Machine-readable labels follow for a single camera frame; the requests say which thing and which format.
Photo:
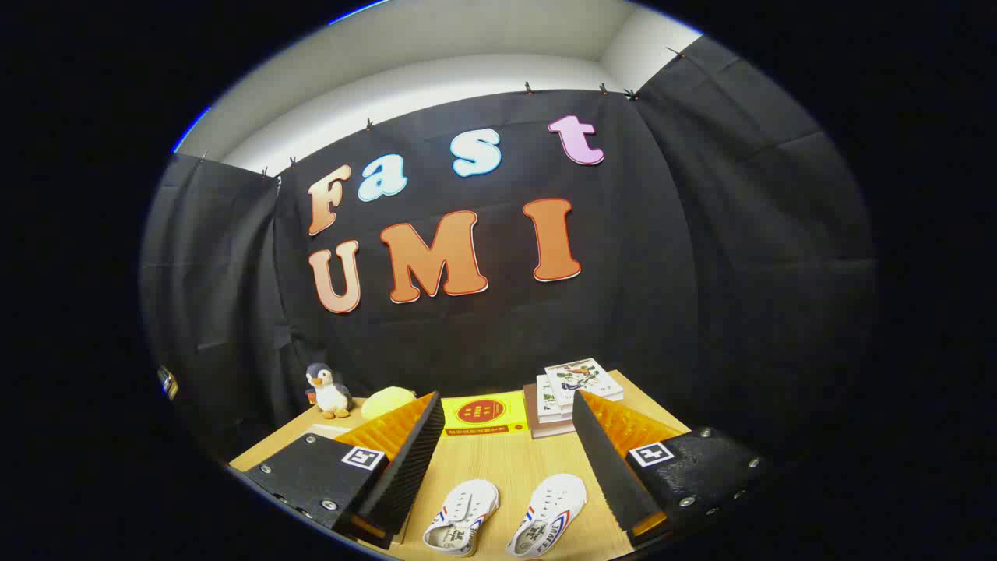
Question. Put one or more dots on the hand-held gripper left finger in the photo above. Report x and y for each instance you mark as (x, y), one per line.
(405, 475)

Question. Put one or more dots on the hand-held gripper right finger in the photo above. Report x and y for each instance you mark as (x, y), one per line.
(604, 467)

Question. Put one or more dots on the white canvas shoe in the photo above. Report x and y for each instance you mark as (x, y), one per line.
(557, 495)
(467, 502)

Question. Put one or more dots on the cream fabric storage box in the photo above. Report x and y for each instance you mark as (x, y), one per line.
(327, 430)

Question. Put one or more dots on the yellow plush ball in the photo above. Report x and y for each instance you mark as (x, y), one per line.
(385, 401)

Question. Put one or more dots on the white illustrated book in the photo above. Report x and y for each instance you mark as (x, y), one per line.
(547, 401)

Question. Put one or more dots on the white floral cover book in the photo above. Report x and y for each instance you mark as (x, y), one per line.
(580, 378)

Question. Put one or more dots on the yellow book with red circle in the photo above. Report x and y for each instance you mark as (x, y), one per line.
(483, 413)

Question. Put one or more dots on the penguin plush toy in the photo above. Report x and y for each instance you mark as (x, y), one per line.
(331, 397)

